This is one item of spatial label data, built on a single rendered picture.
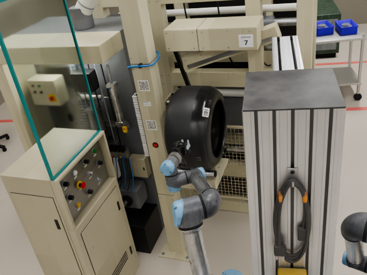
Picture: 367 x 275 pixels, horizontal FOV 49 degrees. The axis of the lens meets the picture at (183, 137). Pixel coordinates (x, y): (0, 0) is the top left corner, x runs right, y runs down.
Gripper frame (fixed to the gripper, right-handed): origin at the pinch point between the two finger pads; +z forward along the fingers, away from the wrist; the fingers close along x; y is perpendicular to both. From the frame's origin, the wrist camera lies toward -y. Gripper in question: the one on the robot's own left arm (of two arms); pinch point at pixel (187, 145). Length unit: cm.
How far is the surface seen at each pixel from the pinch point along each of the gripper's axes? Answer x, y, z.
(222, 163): -8, -36, 45
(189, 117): -0.1, 15.6, 7.1
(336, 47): -82, -46, 465
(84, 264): 60, -66, -44
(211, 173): -8.5, -28.4, 17.0
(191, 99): 0.8, 23.5, 16.2
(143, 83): 32.0, 33.2, 16.6
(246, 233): -19, -114, 68
